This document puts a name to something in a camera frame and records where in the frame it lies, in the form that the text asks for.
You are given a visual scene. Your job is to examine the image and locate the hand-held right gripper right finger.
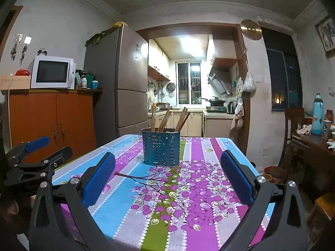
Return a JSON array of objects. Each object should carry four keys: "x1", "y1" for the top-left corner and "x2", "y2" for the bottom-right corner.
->
[{"x1": 220, "y1": 150, "x2": 308, "y2": 251}]

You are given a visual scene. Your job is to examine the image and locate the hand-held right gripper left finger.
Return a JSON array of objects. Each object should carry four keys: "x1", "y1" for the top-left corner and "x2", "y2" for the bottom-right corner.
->
[{"x1": 28, "y1": 152, "x2": 116, "y2": 251}]

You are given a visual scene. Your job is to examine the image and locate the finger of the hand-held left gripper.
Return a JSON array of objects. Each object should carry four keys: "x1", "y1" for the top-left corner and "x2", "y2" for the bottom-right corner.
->
[
  {"x1": 16, "y1": 146, "x2": 73, "y2": 178},
  {"x1": 5, "y1": 136, "x2": 51, "y2": 163}
]

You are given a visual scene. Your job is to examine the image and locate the blue slotted utensil holder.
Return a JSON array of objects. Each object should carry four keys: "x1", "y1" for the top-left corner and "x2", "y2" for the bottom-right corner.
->
[{"x1": 142, "y1": 128, "x2": 181, "y2": 167}]

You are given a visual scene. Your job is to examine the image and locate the person's left hand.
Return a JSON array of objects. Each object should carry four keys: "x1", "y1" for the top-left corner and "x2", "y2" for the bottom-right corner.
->
[{"x1": 2, "y1": 195, "x2": 36, "y2": 235}]

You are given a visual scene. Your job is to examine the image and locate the red floor basin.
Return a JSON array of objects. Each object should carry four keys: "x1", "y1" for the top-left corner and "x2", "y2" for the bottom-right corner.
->
[{"x1": 263, "y1": 166, "x2": 287, "y2": 185}]

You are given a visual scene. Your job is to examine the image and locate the orange wooden cabinet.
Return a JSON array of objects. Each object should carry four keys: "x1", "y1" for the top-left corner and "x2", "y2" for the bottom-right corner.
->
[{"x1": 1, "y1": 88, "x2": 102, "y2": 163}]

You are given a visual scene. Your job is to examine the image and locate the floral striped tablecloth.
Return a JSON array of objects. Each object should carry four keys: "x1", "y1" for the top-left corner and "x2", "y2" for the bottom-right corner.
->
[{"x1": 51, "y1": 134, "x2": 276, "y2": 251}]

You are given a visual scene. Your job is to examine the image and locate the beige kitchen base cabinets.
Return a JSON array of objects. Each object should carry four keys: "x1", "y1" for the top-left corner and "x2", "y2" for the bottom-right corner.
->
[{"x1": 148, "y1": 109, "x2": 236, "y2": 138}]

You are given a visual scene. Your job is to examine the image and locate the beige box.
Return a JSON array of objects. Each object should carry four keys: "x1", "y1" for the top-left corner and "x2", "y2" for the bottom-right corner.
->
[{"x1": 0, "y1": 74, "x2": 32, "y2": 91}]

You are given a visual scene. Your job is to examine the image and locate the hanging cloth bags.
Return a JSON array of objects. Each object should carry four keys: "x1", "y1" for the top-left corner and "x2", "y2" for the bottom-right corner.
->
[{"x1": 230, "y1": 77, "x2": 245, "y2": 131}]

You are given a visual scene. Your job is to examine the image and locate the white microwave oven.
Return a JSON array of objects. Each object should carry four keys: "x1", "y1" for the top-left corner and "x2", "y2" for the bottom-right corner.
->
[{"x1": 31, "y1": 56, "x2": 76, "y2": 89}]

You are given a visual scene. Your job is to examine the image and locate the dark wooden side table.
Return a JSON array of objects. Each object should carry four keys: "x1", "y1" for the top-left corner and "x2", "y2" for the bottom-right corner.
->
[{"x1": 290, "y1": 128, "x2": 335, "y2": 189}]

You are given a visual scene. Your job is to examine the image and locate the black wok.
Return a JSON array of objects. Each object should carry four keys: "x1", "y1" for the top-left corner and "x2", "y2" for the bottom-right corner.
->
[{"x1": 200, "y1": 97, "x2": 226, "y2": 105}]

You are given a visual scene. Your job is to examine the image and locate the wooden chair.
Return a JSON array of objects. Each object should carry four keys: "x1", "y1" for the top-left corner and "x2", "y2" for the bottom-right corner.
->
[{"x1": 284, "y1": 107, "x2": 307, "y2": 168}]

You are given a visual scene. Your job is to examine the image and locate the grey refrigerator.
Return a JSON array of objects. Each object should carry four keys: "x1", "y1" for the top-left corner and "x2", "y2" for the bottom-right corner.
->
[{"x1": 84, "y1": 26, "x2": 149, "y2": 147}]

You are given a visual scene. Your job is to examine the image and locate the wooden stool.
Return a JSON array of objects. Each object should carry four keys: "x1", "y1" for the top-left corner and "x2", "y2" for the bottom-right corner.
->
[{"x1": 306, "y1": 191, "x2": 335, "y2": 241}]

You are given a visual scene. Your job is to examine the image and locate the white plastic bag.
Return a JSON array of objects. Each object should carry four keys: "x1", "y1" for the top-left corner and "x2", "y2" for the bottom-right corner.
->
[{"x1": 243, "y1": 70, "x2": 257, "y2": 93}]

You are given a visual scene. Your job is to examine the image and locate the steel range hood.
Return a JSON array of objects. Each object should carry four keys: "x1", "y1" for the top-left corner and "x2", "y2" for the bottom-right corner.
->
[{"x1": 207, "y1": 67, "x2": 233, "y2": 95}]

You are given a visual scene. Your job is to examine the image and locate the light blue thermos bottle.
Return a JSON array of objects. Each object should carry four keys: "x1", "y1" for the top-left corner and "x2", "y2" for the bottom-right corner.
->
[{"x1": 311, "y1": 93, "x2": 324, "y2": 136}]

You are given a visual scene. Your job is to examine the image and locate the patterned cup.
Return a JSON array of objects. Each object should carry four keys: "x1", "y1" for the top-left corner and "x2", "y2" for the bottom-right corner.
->
[{"x1": 322, "y1": 120, "x2": 331, "y2": 139}]

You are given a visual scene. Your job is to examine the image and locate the hanging dreamcatcher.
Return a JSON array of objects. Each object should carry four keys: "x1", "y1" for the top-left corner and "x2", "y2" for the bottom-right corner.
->
[
  {"x1": 20, "y1": 36, "x2": 33, "y2": 66},
  {"x1": 10, "y1": 34, "x2": 23, "y2": 60}
]

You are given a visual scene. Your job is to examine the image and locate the barred kitchen window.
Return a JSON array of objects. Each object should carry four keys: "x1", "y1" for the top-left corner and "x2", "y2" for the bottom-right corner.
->
[{"x1": 177, "y1": 62, "x2": 202, "y2": 105}]

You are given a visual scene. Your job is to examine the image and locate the dark window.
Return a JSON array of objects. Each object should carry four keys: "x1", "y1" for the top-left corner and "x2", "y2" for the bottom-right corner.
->
[{"x1": 261, "y1": 27, "x2": 304, "y2": 112}]

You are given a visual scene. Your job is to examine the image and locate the dark green cloth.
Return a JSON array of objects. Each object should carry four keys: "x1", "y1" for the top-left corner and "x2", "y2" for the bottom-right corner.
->
[{"x1": 85, "y1": 30, "x2": 110, "y2": 46}]

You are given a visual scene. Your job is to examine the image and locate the square ceiling light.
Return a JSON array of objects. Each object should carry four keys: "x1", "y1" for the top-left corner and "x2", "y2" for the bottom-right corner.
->
[{"x1": 180, "y1": 35, "x2": 206, "y2": 58}]

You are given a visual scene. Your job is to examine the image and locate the wide kitchen wall cabinet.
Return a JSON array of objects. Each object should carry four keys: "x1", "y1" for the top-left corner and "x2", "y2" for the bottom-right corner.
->
[{"x1": 207, "y1": 34, "x2": 240, "y2": 70}]

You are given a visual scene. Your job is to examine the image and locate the narrow kitchen wall cabinet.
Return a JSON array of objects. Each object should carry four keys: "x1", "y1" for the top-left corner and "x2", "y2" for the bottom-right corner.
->
[{"x1": 148, "y1": 39, "x2": 170, "y2": 81}]

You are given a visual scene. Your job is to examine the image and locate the framed wall picture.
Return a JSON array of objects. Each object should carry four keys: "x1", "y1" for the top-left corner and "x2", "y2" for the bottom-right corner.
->
[{"x1": 315, "y1": 16, "x2": 335, "y2": 58}]

